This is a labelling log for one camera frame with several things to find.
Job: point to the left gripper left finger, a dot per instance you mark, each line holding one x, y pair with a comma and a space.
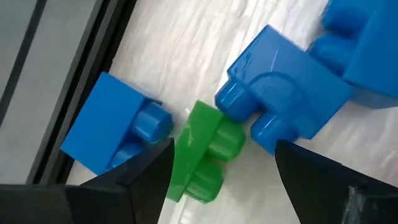
124, 196

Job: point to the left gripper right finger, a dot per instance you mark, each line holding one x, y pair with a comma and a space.
335, 196

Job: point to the blue toy building block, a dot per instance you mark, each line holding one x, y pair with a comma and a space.
367, 46
105, 124
286, 90

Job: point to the green toy building block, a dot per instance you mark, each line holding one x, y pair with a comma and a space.
202, 146

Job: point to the white plastic table cover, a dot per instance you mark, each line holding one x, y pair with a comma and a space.
186, 46

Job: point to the black metal table frame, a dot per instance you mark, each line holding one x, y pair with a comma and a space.
96, 46

